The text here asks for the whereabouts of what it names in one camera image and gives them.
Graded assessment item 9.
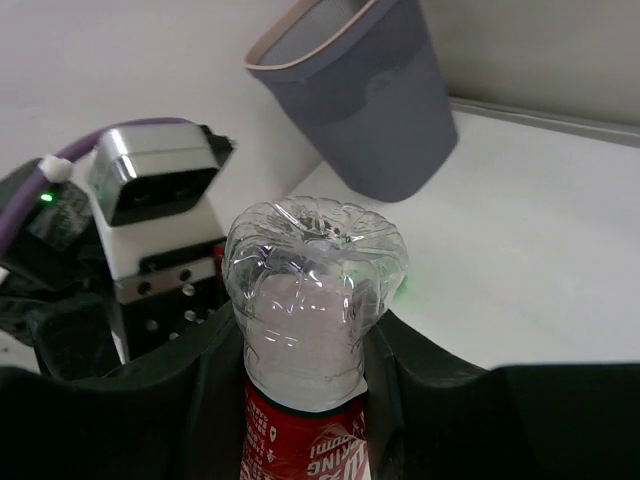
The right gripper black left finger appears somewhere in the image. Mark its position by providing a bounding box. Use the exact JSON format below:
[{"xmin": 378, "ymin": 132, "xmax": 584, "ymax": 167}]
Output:
[{"xmin": 1, "ymin": 304, "xmax": 245, "ymax": 479}]

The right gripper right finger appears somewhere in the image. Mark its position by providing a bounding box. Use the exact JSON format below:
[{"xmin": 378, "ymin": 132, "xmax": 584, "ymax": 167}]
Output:
[{"xmin": 363, "ymin": 313, "xmax": 639, "ymax": 479}]

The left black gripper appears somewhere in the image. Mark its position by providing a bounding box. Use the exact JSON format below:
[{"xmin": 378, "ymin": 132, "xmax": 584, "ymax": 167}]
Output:
[{"xmin": 0, "ymin": 124, "xmax": 236, "ymax": 381}]

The red label clear bottle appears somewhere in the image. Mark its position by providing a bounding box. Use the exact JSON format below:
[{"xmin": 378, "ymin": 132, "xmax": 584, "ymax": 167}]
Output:
[{"xmin": 222, "ymin": 196, "xmax": 409, "ymax": 479}]

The grey mesh waste bin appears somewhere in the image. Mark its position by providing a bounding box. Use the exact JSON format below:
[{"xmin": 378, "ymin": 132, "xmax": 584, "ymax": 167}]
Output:
[{"xmin": 245, "ymin": 0, "xmax": 458, "ymax": 203}]

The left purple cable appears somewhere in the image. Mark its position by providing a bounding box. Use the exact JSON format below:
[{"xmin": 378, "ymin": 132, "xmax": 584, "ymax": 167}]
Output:
[{"xmin": 0, "ymin": 116, "xmax": 191, "ymax": 246}]

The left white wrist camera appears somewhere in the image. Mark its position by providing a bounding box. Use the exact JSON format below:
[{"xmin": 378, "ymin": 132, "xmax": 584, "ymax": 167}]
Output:
[{"xmin": 87, "ymin": 122, "xmax": 234, "ymax": 304}]

